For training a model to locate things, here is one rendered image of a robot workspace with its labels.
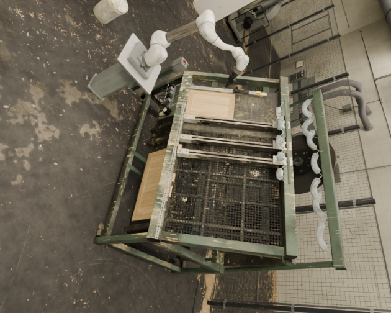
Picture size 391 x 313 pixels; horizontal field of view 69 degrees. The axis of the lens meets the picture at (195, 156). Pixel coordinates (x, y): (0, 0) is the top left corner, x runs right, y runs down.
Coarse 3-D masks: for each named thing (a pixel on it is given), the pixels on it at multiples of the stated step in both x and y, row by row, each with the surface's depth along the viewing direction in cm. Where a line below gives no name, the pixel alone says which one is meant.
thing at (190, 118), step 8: (184, 120) 330; (192, 120) 328; (200, 120) 326; (208, 120) 325; (216, 120) 324; (224, 120) 327; (232, 120) 325; (240, 120) 324; (272, 120) 320; (280, 120) 320; (248, 128) 326; (256, 128) 324; (264, 128) 322; (272, 128) 320; (288, 128) 314
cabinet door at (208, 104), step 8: (192, 96) 351; (200, 96) 352; (208, 96) 352; (216, 96) 352; (224, 96) 352; (232, 96) 352; (192, 104) 345; (200, 104) 345; (208, 104) 345; (216, 104) 345; (224, 104) 345; (232, 104) 345; (192, 112) 338; (200, 112) 338; (208, 112) 338; (216, 112) 338; (224, 112) 338; (232, 112) 338
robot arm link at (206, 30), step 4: (204, 24) 267; (208, 24) 269; (212, 24) 271; (200, 28) 268; (204, 28) 266; (208, 28) 267; (212, 28) 271; (200, 32) 269; (204, 32) 268; (208, 32) 268; (212, 32) 270; (204, 36) 271; (208, 36) 270; (212, 36) 271; (216, 36) 274; (208, 40) 275; (212, 40) 275
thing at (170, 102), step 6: (168, 84) 356; (174, 84) 355; (180, 84) 360; (168, 90) 350; (174, 90) 357; (168, 96) 341; (174, 96) 353; (162, 102) 346; (168, 102) 342; (174, 102) 345; (162, 108) 356; (168, 108) 336; (174, 108) 339; (162, 114) 340; (168, 114) 337
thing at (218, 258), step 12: (240, 204) 323; (276, 204) 298; (228, 216) 338; (216, 228) 322; (276, 228) 288; (216, 252) 306; (228, 252) 306; (216, 264) 307; (228, 264) 307; (240, 264) 299; (252, 264) 292; (264, 264) 284; (276, 264) 278; (288, 264) 268
